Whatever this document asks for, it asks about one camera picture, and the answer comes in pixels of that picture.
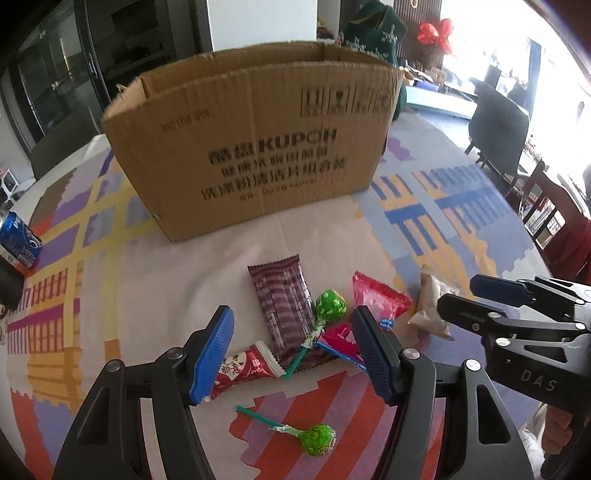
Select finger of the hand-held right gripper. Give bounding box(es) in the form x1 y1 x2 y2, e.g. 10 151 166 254
436 294 587 342
469 274 591 324

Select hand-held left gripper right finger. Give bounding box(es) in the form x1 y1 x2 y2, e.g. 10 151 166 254
352 305 540 480

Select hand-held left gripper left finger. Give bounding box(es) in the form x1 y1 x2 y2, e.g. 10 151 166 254
52 304 236 480

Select beige snack packet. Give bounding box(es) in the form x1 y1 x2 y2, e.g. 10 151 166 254
407 264 461 341

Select small red candy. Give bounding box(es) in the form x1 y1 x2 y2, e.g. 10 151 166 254
210 340 286 401

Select pink snack packet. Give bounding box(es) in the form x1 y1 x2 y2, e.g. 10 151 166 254
316 323 368 372

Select red square snack packet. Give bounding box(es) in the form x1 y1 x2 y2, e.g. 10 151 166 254
352 271 413 330

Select green lollipop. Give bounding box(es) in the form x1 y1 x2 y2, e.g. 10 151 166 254
281 289 348 381
235 405 338 459

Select maroon striped snack packet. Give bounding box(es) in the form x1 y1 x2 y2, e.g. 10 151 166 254
247 255 334 373

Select brown cardboard box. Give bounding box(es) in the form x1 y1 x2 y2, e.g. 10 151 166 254
102 41 403 243

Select person's right hand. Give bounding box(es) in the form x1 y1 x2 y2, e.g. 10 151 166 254
542 405 574 456

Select wooden dining chair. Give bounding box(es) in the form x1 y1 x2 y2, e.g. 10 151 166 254
517 159 591 278

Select colourful patterned tablecloth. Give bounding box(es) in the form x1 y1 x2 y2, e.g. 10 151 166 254
0 111 555 480

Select grey upholstered chair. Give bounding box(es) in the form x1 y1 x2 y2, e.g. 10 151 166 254
464 78 531 174

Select white low cabinet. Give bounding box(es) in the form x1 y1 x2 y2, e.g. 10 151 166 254
406 78 478 121

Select black mug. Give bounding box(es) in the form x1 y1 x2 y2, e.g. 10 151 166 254
0 265 25 319

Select blue soda can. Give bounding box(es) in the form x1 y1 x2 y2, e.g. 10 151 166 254
0 211 43 269

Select red ribbon bow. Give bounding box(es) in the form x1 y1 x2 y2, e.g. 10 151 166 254
418 18 455 52

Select green snowflake tote bag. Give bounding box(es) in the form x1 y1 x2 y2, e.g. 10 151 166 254
341 0 409 114

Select black framed glass doors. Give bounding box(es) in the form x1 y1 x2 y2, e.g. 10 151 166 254
9 0 213 148

